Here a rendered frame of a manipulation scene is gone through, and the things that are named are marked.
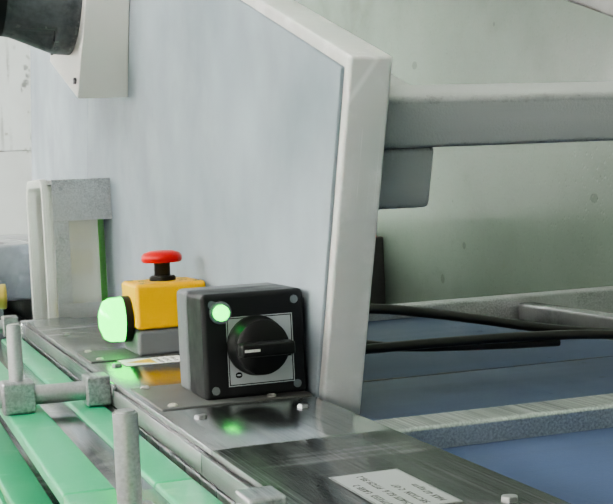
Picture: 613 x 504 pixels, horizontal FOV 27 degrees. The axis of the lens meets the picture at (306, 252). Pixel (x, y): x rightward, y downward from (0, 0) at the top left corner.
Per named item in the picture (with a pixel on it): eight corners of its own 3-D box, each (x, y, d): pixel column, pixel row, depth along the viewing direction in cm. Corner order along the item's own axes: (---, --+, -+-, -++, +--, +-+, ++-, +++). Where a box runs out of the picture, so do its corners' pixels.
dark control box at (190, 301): (280, 377, 103) (180, 387, 100) (275, 281, 103) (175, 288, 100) (314, 391, 95) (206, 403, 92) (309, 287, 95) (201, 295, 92)
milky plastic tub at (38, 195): (93, 330, 185) (33, 335, 182) (84, 179, 184) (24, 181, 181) (115, 342, 169) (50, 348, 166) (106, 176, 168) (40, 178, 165)
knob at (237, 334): (285, 371, 95) (300, 377, 91) (228, 377, 93) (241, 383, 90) (282, 312, 94) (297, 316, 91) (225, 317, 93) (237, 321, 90)
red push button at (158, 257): (138, 284, 125) (136, 250, 125) (177, 282, 127) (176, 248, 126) (147, 287, 121) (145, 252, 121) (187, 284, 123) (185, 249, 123)
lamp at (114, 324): (126, 339, 125) (96, 341, 124) (123, 294, 125) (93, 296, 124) (135, 343, 121) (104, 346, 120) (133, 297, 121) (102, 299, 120)
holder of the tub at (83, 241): (98, 366, 185) (45, 370, 183) (88, 180, 184) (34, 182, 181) (120, 381, 169) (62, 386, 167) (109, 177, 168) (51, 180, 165)
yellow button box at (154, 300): (195, 343, 129) (124, 349, 126) (192, 271, 129) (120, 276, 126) (213, 350, 122) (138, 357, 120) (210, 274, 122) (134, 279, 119)
